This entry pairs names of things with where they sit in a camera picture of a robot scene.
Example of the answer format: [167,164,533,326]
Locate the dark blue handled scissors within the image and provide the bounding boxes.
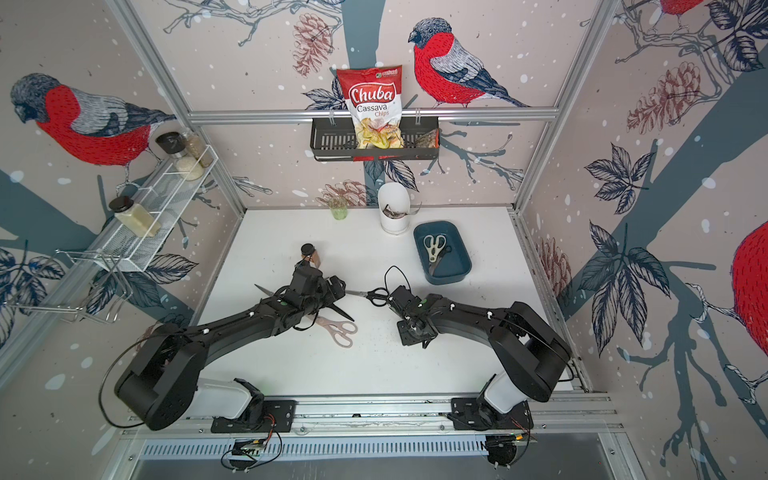
[254,284,282,299]

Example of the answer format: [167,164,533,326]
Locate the pink kitchen scissors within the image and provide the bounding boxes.
[315,317,358,349]

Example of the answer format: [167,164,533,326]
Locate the teal plastic storage box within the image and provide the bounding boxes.
[413,220,472,285]

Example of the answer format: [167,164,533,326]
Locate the beige kitchen scissors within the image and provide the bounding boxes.
[423,234,448,263]

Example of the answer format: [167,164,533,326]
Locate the large black scissors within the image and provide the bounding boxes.
[327,304,355,322]

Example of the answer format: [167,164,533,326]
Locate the small black scissors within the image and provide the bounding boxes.
[428,245,452,276]

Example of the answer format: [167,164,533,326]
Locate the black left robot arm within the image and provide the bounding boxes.
[114,261,346,431]

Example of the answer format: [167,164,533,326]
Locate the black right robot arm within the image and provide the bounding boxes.
[387,286,572,403]

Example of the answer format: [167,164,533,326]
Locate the red pepper spice jar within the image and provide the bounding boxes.
[301,243,321,269]

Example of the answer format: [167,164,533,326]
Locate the green glass cup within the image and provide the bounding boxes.
[327,197,348,221]

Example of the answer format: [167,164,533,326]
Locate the white cylindrical utensil holder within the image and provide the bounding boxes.
[377,182,411,235]

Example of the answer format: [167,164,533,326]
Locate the glass jar behind on shelf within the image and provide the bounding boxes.
[183,131,212,168]

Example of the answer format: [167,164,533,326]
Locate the yellow spice jar on shelf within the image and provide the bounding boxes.
[108,196,161,238]

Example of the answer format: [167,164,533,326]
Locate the black-lid spice jar on shelf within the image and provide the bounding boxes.
[156,132,205,181]

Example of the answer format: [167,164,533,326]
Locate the red Chuba chips bag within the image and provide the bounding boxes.
[337,66,405,149]

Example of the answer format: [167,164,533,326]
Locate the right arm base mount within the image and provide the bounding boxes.
[446,397,533,431]

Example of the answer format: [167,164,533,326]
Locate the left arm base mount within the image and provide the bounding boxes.
[210,400,298,434]

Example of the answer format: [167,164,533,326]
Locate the black wall basket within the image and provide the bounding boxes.
[310,117,440,161]

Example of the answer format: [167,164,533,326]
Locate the circuit board with wires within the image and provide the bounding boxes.
[220,435,284,473]

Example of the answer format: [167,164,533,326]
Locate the white wire wall shelf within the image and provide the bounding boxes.
[93,145,219,272]

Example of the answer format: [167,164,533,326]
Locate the wire rack hooks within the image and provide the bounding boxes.
[1,250,138,324]

